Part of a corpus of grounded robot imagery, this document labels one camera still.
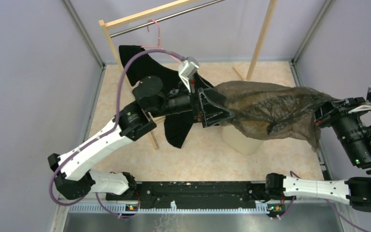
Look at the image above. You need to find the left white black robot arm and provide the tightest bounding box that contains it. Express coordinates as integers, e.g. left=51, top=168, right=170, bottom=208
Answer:
left=48, top=76, right=234, bottom=200

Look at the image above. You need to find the metal hanging rod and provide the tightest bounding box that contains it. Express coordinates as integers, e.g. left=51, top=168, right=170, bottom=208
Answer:
left=110, top=0, right=224, bottom=38

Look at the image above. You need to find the black t-shirt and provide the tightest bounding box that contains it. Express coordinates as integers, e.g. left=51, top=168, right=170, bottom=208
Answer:
left=118, top=44, right=215, bottom=149

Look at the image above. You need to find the beige plastic trash bin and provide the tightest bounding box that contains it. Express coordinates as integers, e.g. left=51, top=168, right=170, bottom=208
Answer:
left=221, top=126, right=264, bottom=156

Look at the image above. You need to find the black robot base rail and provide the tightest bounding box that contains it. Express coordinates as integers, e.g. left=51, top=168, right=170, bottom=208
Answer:
left=131, top=181, right=285, bottom=210

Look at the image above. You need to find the wooden clothes rack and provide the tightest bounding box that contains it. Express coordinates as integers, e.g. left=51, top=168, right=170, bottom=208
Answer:
left=98, top=0, right=279, bottom=150

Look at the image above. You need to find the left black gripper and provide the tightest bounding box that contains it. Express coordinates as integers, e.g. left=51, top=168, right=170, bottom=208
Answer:
left=150, top=70, right=235, bottom=127

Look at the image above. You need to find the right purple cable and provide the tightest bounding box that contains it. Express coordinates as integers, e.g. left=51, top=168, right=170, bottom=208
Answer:
left=287, top=170, right=370, bottom=232

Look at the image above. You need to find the pink wire hanger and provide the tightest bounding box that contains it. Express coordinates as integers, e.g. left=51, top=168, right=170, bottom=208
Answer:
left=141, top=19, right=181, bottom=63

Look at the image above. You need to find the dark translucent trash bag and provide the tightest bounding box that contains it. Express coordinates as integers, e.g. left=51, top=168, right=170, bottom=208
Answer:
left=215, top=81, right=336, bottom=152

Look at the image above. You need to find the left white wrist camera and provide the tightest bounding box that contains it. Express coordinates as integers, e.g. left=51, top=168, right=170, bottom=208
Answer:
left=178, top=57, right=200, bottom=93

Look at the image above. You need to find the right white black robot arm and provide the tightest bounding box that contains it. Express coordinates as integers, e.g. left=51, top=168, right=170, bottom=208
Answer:
left=264, top=97, right=371, bottom=213

